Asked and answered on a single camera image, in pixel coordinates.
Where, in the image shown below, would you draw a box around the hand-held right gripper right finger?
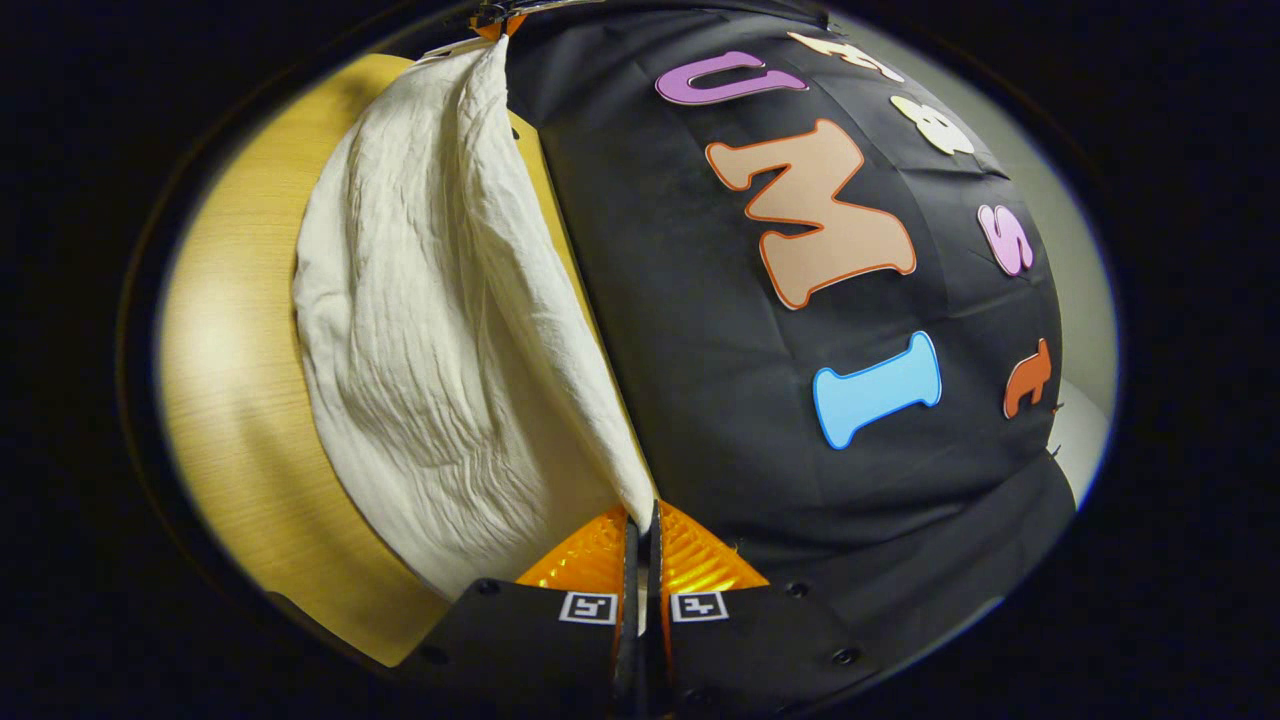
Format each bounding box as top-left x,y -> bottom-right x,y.
645,498 -> 887,720

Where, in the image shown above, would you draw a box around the white jeans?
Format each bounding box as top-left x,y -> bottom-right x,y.
292,35 -> 660,603

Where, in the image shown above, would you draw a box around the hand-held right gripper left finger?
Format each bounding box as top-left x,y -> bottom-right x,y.
395,503 -> 642,720

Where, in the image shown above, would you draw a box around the black backdrop cloth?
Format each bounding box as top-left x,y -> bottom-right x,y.
505,0 -> 1078,693

